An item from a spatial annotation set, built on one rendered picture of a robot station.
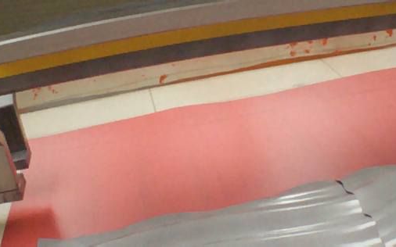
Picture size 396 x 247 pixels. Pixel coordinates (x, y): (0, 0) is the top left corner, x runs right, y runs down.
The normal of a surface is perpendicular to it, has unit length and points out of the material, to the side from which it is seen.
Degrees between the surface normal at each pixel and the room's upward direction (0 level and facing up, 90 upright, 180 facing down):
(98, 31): 90
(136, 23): 90
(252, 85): 0
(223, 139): 0
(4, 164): 90
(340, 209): 33
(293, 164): 0
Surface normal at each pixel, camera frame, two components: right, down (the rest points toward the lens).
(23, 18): 0.19, 0.44
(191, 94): -0.11, -0.87
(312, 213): -0.06, -0.48
